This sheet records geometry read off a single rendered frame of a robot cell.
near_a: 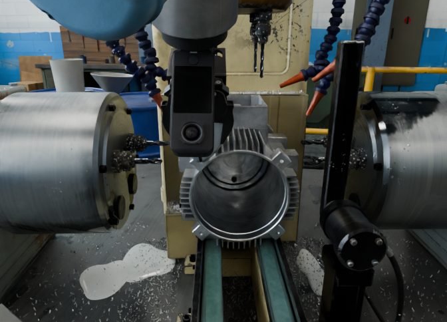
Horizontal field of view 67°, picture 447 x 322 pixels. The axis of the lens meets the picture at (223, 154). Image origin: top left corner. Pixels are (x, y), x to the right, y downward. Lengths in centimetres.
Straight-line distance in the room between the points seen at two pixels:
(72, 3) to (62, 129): 36
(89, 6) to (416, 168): 49
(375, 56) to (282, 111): 481
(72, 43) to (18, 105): 574
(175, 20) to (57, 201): 34
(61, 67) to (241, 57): 191
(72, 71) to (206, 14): 228
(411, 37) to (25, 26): 622
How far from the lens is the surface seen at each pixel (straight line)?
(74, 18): 21
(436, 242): 88
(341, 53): 47
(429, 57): 605
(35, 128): 57
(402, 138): 57
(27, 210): 59
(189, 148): 34
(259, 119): 58
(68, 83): 260
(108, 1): 19
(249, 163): 72
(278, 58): 82
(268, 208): 62
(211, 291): 51
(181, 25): 34
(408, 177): 57
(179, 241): 75
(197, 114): 35
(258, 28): 57
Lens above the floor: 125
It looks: 19 degrees down
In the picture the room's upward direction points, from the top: straight up
